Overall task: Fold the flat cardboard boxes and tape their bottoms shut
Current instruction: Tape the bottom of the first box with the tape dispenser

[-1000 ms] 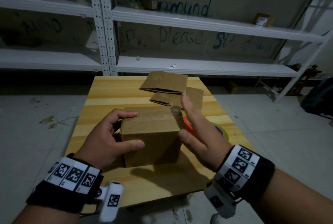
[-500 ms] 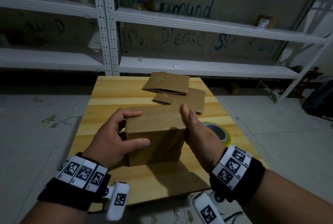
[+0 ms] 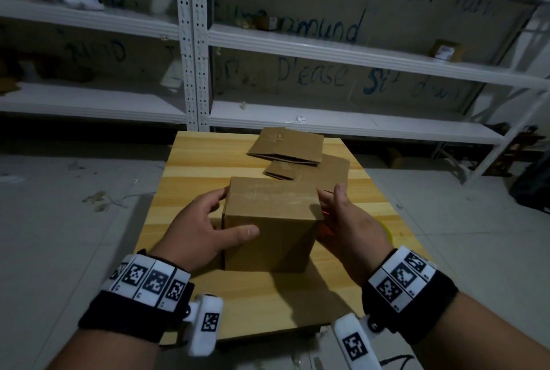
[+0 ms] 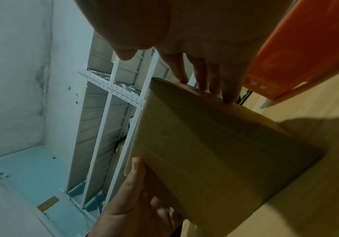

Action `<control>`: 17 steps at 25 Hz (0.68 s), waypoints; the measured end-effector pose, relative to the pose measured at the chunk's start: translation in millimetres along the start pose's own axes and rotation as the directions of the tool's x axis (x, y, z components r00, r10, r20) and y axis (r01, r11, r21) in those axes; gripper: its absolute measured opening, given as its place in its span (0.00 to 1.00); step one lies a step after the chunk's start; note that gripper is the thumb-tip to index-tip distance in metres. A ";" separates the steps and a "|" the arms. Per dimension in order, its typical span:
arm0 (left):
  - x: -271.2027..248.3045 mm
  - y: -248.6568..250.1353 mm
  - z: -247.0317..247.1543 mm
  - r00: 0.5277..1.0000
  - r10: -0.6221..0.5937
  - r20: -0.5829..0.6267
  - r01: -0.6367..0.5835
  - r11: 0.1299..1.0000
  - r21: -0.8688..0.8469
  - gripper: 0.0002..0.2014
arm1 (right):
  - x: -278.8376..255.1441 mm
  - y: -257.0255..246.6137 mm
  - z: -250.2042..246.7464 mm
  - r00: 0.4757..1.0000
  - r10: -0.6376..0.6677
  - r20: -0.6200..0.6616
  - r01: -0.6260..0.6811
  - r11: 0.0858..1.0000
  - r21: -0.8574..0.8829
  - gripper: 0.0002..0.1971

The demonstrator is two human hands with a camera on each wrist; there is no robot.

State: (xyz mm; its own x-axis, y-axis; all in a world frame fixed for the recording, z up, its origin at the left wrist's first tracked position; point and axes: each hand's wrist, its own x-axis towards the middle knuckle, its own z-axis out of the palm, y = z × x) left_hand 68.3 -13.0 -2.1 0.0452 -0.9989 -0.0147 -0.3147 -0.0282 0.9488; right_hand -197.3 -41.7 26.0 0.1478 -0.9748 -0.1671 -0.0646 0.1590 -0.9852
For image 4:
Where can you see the person's right hand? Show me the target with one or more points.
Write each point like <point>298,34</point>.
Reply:
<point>201,27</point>

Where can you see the person's left hand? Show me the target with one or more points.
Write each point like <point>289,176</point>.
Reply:
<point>128,208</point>

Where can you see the orange tape dispenser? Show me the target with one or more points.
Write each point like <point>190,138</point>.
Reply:
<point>304,46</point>

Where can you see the brown cardboard box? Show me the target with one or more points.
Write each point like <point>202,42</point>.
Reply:
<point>216,150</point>

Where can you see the small tan cardboard scrap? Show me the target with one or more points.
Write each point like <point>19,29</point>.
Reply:
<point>48,203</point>

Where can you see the white metal shelf rack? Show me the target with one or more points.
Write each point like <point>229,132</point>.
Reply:
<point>110,88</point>

